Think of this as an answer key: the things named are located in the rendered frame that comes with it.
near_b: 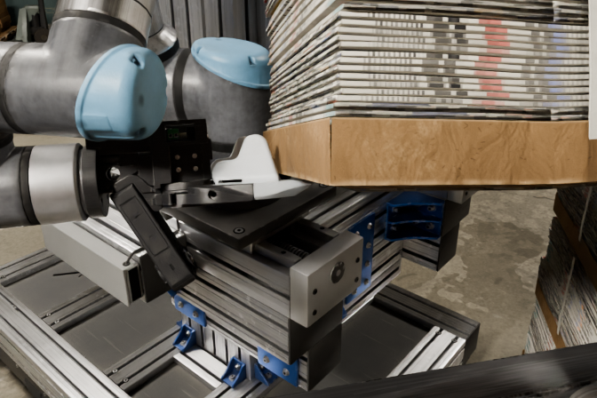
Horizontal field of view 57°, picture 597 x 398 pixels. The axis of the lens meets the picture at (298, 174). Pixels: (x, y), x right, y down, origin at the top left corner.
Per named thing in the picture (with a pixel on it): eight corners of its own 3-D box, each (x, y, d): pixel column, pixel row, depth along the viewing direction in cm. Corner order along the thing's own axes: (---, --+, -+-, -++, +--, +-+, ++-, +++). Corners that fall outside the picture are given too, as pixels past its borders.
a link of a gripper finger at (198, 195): (247, 185, 48) (157, 188, 50) (248, 202, 48) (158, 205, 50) (264, 179, 53) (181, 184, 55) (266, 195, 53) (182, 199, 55)
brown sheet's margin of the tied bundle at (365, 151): (393, 169, 66) (394, 132, 66) (553, 184, 38) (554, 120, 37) (261, 169, 62) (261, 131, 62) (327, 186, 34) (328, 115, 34)
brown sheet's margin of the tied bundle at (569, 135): (444, 166, 67) (443, 131, 67) (632, 179, 39) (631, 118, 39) (397, 169, 66) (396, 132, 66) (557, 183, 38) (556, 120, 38)
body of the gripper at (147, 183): (213, 117, 51) (75, 126, 49) (221, 210, 51) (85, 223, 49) (210, 122, 58) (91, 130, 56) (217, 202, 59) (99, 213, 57)
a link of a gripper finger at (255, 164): (301, 131, 48) (203, 138, 50) (306, 198, 48) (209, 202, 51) (310, 131, 51) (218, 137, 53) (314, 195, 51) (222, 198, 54)
